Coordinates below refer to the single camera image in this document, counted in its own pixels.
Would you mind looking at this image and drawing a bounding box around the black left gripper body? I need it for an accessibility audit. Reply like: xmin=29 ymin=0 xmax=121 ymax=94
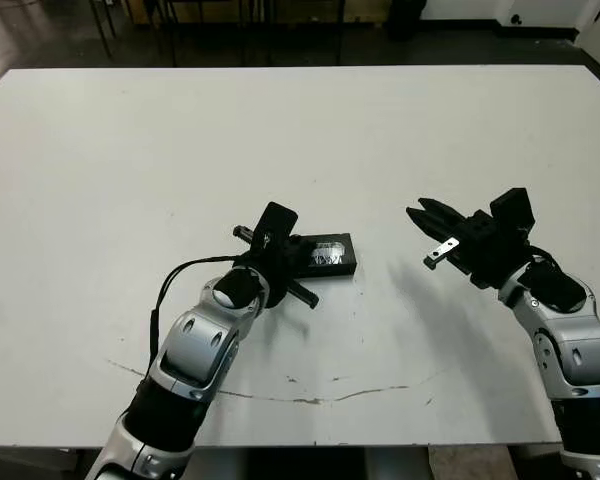
xmin=232 ymin=224 xmax=321 ymax=310

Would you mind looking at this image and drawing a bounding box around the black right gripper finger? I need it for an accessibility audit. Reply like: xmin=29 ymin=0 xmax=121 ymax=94
xmin=417 ymin=197 xmax=465 ymax=232
xmin=405 ymin=205 xmax=455 ymax=247

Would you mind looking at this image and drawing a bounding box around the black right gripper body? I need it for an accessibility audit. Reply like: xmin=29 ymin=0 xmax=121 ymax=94
xmin=422 ymin=209 xmax=532 ymax=290

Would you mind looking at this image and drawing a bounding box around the black box lid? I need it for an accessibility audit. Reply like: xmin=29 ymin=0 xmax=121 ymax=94
xmin=292 ymin=232 xmax=359 ymax=281

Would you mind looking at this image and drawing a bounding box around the grey robot lower body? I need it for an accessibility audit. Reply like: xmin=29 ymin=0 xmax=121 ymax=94
xmin=194 ymin=444 xmax=431 ymax=480

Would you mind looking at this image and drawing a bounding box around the white cabinet panel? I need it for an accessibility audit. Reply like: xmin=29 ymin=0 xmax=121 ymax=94
xmin=577 ymin=0 xmax=600 ymax=51

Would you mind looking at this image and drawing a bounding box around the black slanted metal leg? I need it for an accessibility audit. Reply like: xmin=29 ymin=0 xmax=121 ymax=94
xmin=90 ymin=0 xmax=116 ymax=59

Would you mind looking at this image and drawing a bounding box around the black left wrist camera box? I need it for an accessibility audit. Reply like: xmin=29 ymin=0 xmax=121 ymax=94
xmin=253 ymin=201 xmax=300 ymax=254

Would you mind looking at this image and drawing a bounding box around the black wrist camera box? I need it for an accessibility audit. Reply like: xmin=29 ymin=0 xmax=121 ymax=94
xmin=488 ymin=187 xmax=537 ymax=235
xmin=253 ymin=201 xmax=300 ymax=254

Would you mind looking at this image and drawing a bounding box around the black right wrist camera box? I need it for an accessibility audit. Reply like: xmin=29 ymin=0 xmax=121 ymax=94
xmin=488 ymin=187 xmax=537 ymax=235

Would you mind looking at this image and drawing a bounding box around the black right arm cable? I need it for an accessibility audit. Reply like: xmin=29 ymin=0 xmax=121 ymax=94
xmin=524 ymin=243 xmax=564 ymax=276

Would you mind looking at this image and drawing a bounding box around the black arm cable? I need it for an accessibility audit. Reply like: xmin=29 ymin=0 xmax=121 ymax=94
xmin=524 ymin=243 xmax=564 ymax=276
xmin=148 ymin=253 xmax=244 ymax=369

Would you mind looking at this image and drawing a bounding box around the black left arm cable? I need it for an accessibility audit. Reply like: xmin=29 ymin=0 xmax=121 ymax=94
xmin=148 ymin=253 xmax=244 ymax=369

